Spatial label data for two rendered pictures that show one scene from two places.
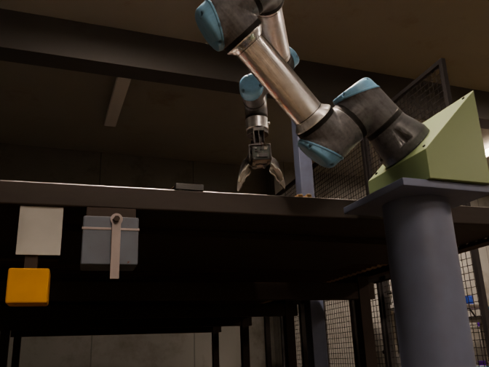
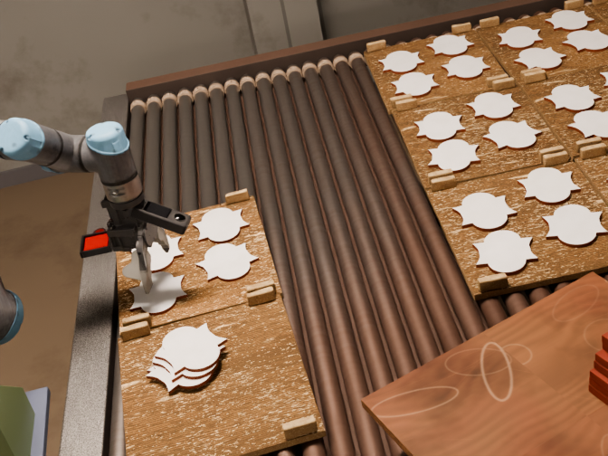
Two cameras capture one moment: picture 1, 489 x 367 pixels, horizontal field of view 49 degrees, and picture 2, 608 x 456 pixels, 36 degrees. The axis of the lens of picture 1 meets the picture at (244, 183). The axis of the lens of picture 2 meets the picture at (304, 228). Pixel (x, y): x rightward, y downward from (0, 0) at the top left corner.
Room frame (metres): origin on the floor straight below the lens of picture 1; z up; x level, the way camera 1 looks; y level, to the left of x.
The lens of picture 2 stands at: (2.43, -1.52, 2.13)
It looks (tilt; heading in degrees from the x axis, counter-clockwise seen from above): 34 degrees down; 107
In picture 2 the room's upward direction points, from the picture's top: 12 degrees counter-clockwise
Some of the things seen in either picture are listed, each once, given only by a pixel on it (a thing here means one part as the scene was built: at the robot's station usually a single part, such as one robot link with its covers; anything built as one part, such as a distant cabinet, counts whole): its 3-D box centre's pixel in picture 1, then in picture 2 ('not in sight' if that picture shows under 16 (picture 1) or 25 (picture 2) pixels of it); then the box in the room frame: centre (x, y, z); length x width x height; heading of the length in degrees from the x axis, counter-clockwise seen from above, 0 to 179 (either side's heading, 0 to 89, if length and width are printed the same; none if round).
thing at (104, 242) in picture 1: (109, 245); not in sight; (1.32, 0.35, 0.77); 0.14 x 0.11 x 0.18; 108
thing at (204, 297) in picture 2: not in sight; (193, 261); (1.66, 0.07, 0.93); 0.41 x 0.35 x 0.02; 112
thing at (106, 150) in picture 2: (255, 104); (109, 153); (1.62, -0.05, 1.29); 0.09 x 0.08 x 0.11; 173
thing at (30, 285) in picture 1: (31, 254); not in sight; (1.26, 0.52, 0.74); 0.09 x 0.08 x 0.24; 108
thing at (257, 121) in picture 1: (257, 126); (122, 187); (1.62, -0.05, 1.21); 0.08 x 0.08 x 0.05
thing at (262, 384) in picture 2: not in sight; (213, 383); (1.82, -0.32, 0.93); 0.41 x 0.35 x 0.02; 113
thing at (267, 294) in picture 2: not in sight; (261, 296); (1.87, -0.09, 0.95); 0.06 x 0.02 x 0.03; 23
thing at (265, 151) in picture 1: (258, 148); (130, 219); (1.61, -0.05, 1.13); 0.09 x 0.08 x 0.12; 2
